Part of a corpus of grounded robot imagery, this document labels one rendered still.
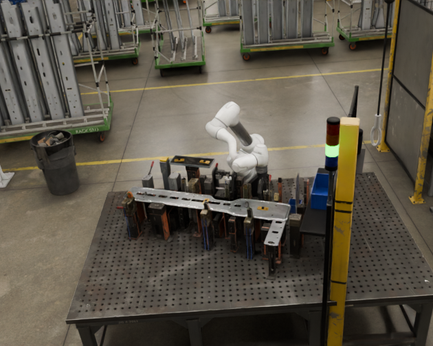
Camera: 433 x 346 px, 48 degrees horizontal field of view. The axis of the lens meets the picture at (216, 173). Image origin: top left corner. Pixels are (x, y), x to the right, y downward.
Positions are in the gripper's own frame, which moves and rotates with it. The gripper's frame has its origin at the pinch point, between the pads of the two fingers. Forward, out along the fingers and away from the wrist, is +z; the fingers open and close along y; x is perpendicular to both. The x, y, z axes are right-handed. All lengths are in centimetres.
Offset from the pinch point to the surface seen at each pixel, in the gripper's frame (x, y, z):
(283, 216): 17.2, 6.8, 13.5
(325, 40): -44, -698, 83
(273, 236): 15.5, 31.5, 13.4
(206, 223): -38.8, 21.9, 17.7
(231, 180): -31.1, -20.3, 3.9
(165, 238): -77, 21, 40
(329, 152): 55, 67, -76
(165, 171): -94, -30, 9
